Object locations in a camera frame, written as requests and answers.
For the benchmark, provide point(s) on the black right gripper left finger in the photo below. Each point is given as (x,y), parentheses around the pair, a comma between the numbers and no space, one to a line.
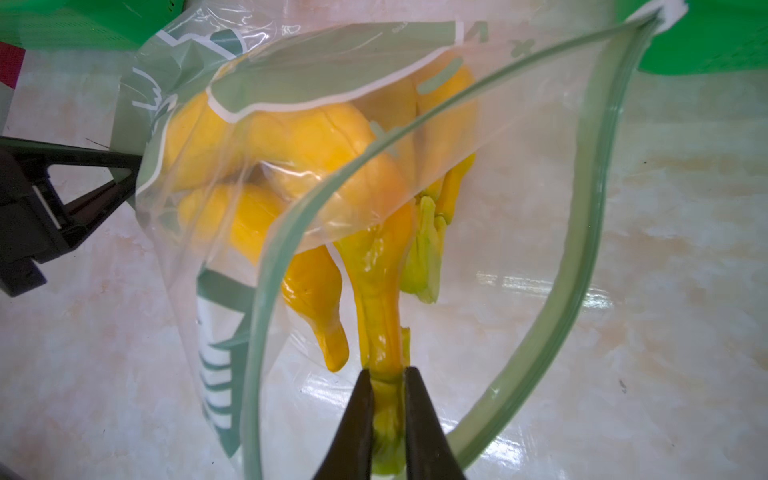
(350,454)

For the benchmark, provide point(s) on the green basket with vegetables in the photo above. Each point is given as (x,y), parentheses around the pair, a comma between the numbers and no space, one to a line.
(85,24)

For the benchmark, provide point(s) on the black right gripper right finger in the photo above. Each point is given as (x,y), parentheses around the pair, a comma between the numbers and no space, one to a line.
(428,454)

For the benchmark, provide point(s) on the bananas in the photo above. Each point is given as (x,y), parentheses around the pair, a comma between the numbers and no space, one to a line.
(384,228)

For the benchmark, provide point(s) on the empty green plastic basket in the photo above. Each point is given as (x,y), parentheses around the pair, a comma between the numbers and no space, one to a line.
(711,37)

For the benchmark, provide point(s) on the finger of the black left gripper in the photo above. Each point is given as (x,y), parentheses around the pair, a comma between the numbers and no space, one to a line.
(35,222)

